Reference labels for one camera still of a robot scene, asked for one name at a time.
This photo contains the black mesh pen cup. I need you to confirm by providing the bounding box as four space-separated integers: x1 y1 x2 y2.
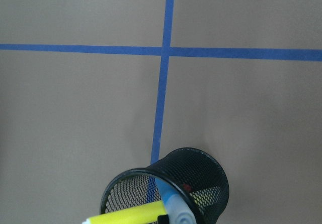
100 147 229 223

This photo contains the blue marker pen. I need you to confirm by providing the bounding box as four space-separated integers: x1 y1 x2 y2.
155 178 197 224

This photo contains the brown paper table cover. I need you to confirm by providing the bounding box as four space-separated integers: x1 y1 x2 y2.
1 0 321 223

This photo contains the yellow highlighter pen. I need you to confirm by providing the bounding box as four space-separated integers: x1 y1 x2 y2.
83 201 168 224

